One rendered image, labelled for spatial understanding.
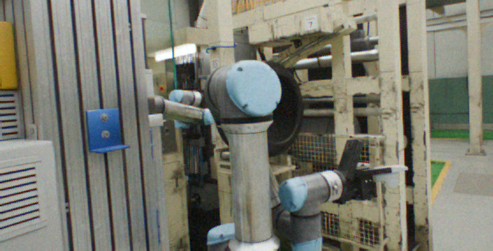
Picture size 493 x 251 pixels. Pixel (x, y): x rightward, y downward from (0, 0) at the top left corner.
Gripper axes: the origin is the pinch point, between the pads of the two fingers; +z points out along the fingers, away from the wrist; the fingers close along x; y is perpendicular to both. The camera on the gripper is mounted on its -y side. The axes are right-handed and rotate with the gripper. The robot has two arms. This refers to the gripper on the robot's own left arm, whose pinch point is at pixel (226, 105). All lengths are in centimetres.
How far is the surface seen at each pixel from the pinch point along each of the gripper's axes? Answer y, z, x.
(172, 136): -21, 8, 68
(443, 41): 225, 893, 128
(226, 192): -58, 30, 32
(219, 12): 63, 17, 28
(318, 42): 43, 57, -23
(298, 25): 52, 43, -18
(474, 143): -36, 564, -8
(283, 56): 38, 58, 6
